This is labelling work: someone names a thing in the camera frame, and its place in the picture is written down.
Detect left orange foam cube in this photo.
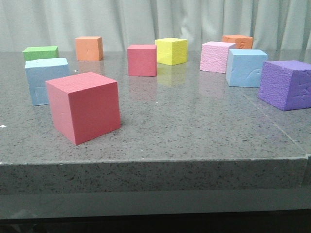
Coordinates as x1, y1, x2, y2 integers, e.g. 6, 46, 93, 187
75, 36, 104, 61

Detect grey-green curtain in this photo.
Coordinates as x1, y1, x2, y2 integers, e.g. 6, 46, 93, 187
0, 0, 311, 51

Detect large red foam cube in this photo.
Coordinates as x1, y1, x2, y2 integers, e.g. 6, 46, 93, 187
46, 72, 121, 145

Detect right orange foam cube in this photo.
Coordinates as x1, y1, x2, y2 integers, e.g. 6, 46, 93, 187
222, 34, 253, 49

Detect purple foam cube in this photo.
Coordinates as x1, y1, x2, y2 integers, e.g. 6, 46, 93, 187
258, 60, 311, 111

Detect light blue foam cube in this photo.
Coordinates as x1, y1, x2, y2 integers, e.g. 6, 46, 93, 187
225, 49, 268, 87
25, 58, 70, 106

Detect orange foam cube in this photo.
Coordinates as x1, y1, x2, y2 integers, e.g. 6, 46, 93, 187
75, 36, 104, 61
222, 34, 253, 49

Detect yellow foam cube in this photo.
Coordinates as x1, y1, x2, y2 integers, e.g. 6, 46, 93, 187
155, 38, 188, 66

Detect small red foam cube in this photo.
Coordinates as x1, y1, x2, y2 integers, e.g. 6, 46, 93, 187
127, 44, 157, 76

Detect pink foam cube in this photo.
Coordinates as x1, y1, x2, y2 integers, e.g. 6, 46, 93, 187
200, 41, 236, 74

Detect green foam cube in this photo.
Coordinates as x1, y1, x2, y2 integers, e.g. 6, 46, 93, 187
22, 46, 59, 61

